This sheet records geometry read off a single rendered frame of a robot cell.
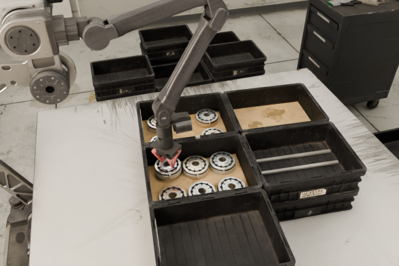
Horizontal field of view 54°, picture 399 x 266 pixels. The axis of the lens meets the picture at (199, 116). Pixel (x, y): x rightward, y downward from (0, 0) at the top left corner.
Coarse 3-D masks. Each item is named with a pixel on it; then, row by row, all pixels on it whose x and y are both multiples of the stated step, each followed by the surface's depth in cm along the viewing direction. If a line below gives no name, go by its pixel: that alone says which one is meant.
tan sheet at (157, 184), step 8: (208, 160) 160; (152, 168) 157; (208, 168) 157; (240, 168) 157; (152, 176) 153; (184, 176) 153; (208, 176) 153; (216, 176) 153; (224, 176) 153; (232, 176) 153; (240, 176) 153; (152, 184) 150; (160, 184) 150; (168, 184) 150; (176, 184) 150; (184, 184) 150; (216, 184) 150; (152, 192) 147
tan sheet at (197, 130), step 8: (192, 120) 181; (144, 128) 176; (192, 128) 176; (200, 128) 176; (224, 128) 176; (144, 136) 172; (152, 136) 172; (176, 136) 172; (184, 136) 172; (192, 136) 172
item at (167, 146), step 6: (168, 138) 140; (150, 144) 145; (156, 144) 145; (162, 144) 141; (168, 144) 141; (174, 144) 145; (180, 144) 145; (162, 150) 143; (168, 150) 143; (174, 150) 143
